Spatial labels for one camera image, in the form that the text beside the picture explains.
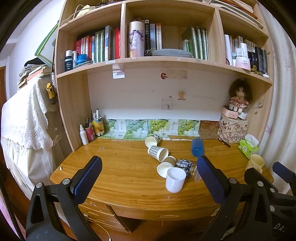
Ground blue plastic cup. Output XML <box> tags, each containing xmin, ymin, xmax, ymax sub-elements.
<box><xmin>191</xmin><ymin>138</ymin><xmax>204</xmax><ymax>157</ymax></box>

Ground checkered paper cup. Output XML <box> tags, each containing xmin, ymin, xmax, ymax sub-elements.
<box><xmin>147</xmin><ymin>146</ymin><xmax>169</xmax><ymax>163</ymax></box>

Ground white lace cloth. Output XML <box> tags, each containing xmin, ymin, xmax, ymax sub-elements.
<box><xmin>1</xmin><ymin>78</ymin><xmax>56</xmax><ymax>198</ymax></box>

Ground green tissue pack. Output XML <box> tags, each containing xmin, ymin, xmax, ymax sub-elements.
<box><xmin>238</xmin><ymin>134</ymin><xmax>260</xmax><ymax>159</ymax></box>

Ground patterned fabric bag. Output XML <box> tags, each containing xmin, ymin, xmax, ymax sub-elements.
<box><xmin>217</xmin><ymin>114</ymin><xmax>248</xmax><ymax>143</ymax></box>

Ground red pen holder can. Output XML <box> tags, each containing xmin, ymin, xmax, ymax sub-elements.
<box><xmin>84</xmin><ymin>118</ymin><xmax>95</xmax><ymax>142</ymax></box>

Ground wooden bookshelf hutch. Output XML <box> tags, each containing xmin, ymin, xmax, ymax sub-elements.
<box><xmin>55</xmin><ymin>1</ymin><xmax>273</xmax><ymax>150</ymax></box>

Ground wooden desk drawers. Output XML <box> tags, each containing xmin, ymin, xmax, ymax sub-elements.
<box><xmin>78</xmin><ymin>199</ymin><xmax>142</xmax><ymax>232</ymax></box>

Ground brown haired doll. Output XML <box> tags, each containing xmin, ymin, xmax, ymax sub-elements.
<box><xmin>229</xmin><ymin>79</ymin><xmax>252</xmax><ymax>114</ymax></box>

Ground white floral thermos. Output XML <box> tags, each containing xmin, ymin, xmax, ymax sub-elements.
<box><xmin>128</xmin><ymin>21</ymin><xmax>145</xmax><ymax>58</ymax></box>

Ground paper cup near wall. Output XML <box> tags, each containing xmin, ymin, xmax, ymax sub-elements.
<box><xmin>144</xmin><ymin>134</ymin><xmax>161</xmax><ymax>148</ymax></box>

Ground small beige paper cup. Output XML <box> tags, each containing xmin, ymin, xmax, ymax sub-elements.
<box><xmin>163</xmin><ymin>156</ymin><xmax>177</xmax><ymax>167</ymax></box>

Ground plain white paper cup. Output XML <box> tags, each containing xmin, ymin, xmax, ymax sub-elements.
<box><xmin>157</xmin><ymin>162</ymin><xmax>174</xmax><ymax>178</ymax></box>

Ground cream ceramic mug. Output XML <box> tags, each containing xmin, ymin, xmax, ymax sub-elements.
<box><xmin>245</xmin><ymin>154</ymin><xmax>265</xmax><ymax>173</ymax></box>

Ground grey flat pouch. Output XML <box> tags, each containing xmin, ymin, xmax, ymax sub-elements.
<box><xmin>152</xmin><ymin>49</ymin><xmax>193</xmax><ymax>58</ymax></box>

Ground green framed picture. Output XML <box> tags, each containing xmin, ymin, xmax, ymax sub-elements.
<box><xmin>35</xmin><ymin>22</ymin><xmax>59</xmax><ymax>67</ymax></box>

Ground yellow pen holder can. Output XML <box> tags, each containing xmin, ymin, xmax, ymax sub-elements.
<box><xmin>92</xmin><ymin>108</ymin><xmax>104</xmax><ymax>137</ymax></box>

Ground pink box under doll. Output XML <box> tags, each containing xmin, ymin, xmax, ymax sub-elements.
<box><xmin>221</xmin><ymin>106</ymin><xmax>238</xmax><ymax>120</ymax></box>

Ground dark blue bottle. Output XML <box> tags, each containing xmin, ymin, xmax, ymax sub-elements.
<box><xmin>64</xmin><ymin>50</ymin><xmax>73</xmax><ymax>71</ymax></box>

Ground silver patterned goblet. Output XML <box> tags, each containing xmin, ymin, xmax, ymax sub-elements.
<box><xmin>176</xmin><ymin>159</ymin><xmax>201</xmax><ymax>182</ymax></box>

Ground yellow toy on hook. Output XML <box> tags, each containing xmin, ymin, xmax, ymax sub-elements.
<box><xmin>46</xmin><ymin>83</ymin><xmax>57</xmax><ymax>105</ymax></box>

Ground pink white jar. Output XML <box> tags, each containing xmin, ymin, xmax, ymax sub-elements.
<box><xmin>235</xmin><ymin>56</ymin><xmax>251</xmax><ymax>71</ymax></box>

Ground white plastic cup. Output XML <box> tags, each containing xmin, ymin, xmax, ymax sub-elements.
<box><xmin>166</xmin><ymin>167</ymin><xmax>187</xmax><ymax>193</ymax></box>

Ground blue lidded jar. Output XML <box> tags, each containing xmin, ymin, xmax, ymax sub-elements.
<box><xmin>76</xmin><ymin>54</ymin><xmax>88</xmax><ymax>65</ymax></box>

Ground white spray bottle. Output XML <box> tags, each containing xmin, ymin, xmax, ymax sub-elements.
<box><xmin>80</xmin><ymin>125</ymin><xmax>89</xmax><ymax>145</ymax></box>

